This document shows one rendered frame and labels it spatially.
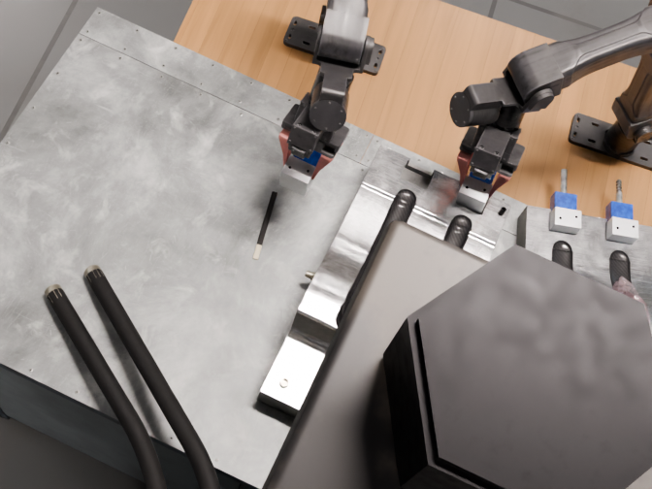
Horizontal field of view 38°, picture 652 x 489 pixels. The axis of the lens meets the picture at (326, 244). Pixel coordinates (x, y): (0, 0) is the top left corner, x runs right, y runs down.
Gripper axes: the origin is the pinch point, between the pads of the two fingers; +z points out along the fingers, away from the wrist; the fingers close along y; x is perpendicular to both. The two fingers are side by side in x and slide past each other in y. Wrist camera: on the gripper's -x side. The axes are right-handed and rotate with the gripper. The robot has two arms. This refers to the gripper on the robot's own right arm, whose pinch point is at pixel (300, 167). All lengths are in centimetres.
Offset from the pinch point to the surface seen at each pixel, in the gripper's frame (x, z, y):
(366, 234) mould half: 0.1, 7.0, 14.9
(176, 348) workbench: -23.6, 28.3, -5.9
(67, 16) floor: 100, 57, -93
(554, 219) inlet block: 17.0, -1.3, 44.5
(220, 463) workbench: -36, 34, 9
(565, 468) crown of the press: -108, -70, 25
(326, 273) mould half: -11.9, 8.7, 11.7
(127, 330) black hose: -28.4, 23.9, -13.5
